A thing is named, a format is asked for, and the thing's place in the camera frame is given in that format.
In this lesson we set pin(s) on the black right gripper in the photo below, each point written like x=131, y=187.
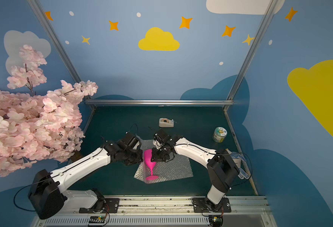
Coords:
x=158, y=153

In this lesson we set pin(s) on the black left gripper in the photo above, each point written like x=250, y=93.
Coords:
x=136, y=156

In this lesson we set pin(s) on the pink plastic wine glass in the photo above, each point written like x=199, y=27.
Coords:
x=150, y=165

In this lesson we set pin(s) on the clear bubble wrap sheet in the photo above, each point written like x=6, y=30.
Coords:
x=178, y=168

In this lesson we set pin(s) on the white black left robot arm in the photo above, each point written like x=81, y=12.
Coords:
x=47, y=193

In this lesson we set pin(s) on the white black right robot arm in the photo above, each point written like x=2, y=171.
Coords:
x=221, y=167

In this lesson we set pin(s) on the white tape dispenser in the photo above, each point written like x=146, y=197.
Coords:
x=166, y=123

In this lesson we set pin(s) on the small green circuit board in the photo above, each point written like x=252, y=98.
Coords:
x=96, y=221

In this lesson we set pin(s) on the pink cherry blossom tree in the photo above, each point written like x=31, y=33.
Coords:
x=35, y=127

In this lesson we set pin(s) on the aluminium back frame bar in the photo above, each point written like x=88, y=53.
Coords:
x=112, y=102

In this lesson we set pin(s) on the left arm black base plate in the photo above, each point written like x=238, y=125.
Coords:
x=102, y=206

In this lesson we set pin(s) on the aluminium front rail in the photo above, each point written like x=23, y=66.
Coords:
x=169, y=211

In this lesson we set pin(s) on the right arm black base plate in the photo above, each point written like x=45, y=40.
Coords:
x=204, y=205

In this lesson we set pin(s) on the left aluminium frame post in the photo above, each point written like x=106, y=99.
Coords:
x=46, y=24

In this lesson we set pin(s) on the aluminium frame post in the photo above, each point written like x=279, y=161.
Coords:
x=267, y=18
x=46, y=24

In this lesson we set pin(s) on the right aluminium frame post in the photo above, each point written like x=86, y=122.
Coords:
x=267, y=18

